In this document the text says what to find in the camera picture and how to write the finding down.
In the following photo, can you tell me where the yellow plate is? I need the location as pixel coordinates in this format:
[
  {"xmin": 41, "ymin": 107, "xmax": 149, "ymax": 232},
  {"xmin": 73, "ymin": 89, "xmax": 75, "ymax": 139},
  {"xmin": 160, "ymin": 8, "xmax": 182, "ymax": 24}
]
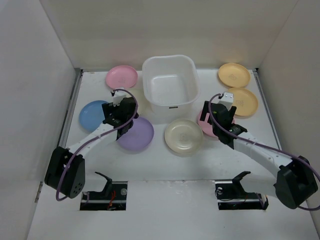
[
  {"xmin": 218, "ymin": 63, "xmax": 251, "ymax": 88},
  {"xmin": 227, "ymin": 87, "xmax": 259, "ymax": 117}
]

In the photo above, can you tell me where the pink plate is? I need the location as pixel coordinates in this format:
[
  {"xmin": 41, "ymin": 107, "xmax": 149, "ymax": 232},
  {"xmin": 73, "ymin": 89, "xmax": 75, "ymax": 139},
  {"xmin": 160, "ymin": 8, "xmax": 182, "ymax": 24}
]
[
  {"xmin": 196, "ymin": 109, "xmax": 236, "ymax": 139},
  {"xmin": 105, "ymin": 65, "xmax": 138, "ymax": 89}
]

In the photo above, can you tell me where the blue plate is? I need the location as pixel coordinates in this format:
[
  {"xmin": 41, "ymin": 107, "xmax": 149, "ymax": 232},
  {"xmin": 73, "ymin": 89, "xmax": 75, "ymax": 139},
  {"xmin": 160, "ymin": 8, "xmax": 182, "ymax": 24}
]
[{"xmin": 78, "ymin": 100, "xmax": 108, "ymax": 133}]

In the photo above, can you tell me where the purple plate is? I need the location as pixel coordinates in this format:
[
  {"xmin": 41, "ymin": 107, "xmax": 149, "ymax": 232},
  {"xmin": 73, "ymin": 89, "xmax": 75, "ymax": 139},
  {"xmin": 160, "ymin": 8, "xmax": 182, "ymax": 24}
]
[{"xmin": 117, "ymin": 116, "xmax": 154, "ymax": 152}]

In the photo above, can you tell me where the cream plate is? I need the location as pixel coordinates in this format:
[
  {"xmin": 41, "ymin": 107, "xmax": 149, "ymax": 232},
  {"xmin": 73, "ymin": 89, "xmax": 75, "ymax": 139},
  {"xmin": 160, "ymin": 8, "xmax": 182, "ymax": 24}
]
[
  {"xmin": 127, "ymin": 88, "xmax": 149, "ymax": 117},
  {"xmin": 164, "ymin": 118, "xmax": 204, "ymax": 157}
]

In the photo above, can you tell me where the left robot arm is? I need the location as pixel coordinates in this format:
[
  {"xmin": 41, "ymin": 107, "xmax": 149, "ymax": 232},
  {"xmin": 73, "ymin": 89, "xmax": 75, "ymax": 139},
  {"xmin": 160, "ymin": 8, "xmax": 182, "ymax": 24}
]
[{"xmin": 44, "ymin": 96, "xmax": 139, "ymax": 202}]

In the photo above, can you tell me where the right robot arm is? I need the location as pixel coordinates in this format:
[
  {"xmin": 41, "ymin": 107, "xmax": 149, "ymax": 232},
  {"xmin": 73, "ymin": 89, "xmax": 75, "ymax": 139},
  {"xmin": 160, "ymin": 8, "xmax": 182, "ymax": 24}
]
[{"xmin": 200, "ymin": 101, "xmax": 320, "ymax": 209}]

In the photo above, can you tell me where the white plastic bin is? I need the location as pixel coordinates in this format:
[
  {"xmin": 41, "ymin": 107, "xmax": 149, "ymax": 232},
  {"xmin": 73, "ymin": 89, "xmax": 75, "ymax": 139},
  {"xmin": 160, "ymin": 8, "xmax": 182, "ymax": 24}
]
[{"xmin": 142, "ymin": 54, "xmax": 201, "ymax": 124}]

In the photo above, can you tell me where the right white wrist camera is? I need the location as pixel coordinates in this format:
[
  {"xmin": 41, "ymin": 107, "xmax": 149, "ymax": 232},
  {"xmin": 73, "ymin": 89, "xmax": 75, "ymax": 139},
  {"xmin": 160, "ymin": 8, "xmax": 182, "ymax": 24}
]
[{"xmin": 218, "ymin": 92, "xmax": 234, "ymax": 111}]

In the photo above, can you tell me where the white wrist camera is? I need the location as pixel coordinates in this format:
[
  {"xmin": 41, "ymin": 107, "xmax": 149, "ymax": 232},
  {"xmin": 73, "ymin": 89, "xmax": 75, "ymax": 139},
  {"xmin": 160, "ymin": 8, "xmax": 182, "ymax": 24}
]
[
  {"xmin": 110, "ymin": 87, "xmax": 127, "ymax": 107},
  {"xmin": 218, "ymin": 92, "xmax": 234, "ymax": 111}
]

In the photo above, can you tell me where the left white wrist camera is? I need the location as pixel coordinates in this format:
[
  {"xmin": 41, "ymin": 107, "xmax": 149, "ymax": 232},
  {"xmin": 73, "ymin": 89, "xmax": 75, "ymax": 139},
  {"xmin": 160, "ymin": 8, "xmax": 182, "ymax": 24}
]
[{"xmin": 110, "ymin": 87, "xmax": 127, "ymax": 107}]

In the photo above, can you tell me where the left aluminium rail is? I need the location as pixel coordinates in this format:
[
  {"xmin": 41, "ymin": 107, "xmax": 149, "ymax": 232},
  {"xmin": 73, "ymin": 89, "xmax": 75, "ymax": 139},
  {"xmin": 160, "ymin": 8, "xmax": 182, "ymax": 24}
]
[{"xmin": 49, "ymin": 67, "xmax": 84, "ymax": 181}]

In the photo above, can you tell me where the aluminium rail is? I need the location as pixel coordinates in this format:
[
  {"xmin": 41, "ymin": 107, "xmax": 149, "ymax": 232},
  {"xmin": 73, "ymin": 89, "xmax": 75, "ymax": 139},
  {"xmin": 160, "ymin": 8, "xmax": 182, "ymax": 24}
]
[
  {"xmin": 252, "ymin": 68, "xmax": 282, "ymax": 150},
  {"xmin": 49, "ymin": 67, "xmax": 84, "ymax": 181}
]

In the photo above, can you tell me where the right aluminium rail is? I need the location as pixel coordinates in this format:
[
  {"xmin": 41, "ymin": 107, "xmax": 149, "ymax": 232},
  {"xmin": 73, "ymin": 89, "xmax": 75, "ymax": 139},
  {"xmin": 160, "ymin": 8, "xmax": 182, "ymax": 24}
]
[{"xmin": 252, "ymin": 68, "xmax": 282, "ymax": 150}]

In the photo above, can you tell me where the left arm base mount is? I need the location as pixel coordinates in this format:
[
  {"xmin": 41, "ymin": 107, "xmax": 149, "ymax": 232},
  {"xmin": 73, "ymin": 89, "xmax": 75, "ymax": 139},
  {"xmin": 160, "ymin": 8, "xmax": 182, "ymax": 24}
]
[{"xmin": 79, "ymin": 171, "xmax": 128, "ymax": 211}]

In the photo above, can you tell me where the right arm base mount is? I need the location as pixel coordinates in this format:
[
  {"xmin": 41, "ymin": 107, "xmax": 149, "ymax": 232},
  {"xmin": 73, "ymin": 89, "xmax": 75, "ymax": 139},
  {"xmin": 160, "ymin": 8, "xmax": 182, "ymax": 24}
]
[{"xmin": 214, "ymin": 171, "xmax": 269, "ymax": 211}]

